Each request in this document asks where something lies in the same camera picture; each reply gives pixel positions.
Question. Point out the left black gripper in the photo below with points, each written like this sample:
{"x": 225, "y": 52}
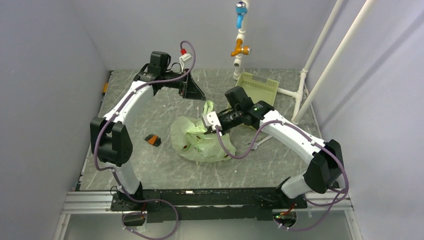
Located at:
{"x": 193, "y": 91}

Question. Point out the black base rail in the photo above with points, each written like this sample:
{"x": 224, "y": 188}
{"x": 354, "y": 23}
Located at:
{"x": 260, "y": 203}

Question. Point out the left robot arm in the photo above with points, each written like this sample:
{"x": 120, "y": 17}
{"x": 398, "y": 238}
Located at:
{"x": 111, "y": 144}

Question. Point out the orange handled tool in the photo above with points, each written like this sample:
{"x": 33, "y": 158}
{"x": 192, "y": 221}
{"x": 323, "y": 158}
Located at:
{"x": 105, "y": 86}

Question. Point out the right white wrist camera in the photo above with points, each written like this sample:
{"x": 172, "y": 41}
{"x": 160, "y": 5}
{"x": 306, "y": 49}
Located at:
{"x": 211, "y": 121}

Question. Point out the pale yellow plastic basket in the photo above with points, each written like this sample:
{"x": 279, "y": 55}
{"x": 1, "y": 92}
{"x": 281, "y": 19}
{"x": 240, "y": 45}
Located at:
{"x": 260, "y": 92}

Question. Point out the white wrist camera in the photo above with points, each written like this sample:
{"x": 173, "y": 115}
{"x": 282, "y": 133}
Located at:
{"x": 211, "y": 121}
{"x": 185, "y": 57}

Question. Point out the blue tap valve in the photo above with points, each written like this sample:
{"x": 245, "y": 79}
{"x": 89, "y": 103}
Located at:
{"x": 241, "y": 10}

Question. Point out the light green plastic bag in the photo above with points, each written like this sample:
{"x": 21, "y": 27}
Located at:
{"x": 189, "y": 139}

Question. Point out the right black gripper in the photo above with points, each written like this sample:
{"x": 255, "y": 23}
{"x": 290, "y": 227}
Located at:
{"x": 210, "y": 130}

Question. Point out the orange black hex key set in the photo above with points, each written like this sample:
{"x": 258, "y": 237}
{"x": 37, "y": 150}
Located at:
{"x": 153, "y": 140}

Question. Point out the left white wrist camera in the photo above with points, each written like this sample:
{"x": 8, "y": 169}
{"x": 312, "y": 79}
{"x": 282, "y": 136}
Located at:
{"x": 185, "y": 57}

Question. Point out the orange tap valve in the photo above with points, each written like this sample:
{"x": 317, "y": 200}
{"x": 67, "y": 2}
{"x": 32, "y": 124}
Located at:
{"x": 240, "y": 48}

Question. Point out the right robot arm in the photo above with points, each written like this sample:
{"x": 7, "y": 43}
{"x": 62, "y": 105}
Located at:
{"x": 323, "y": 158}

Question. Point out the silver wrench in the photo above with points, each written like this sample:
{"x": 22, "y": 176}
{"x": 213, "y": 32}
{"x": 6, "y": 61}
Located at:
{"x": 256, "y": 144}

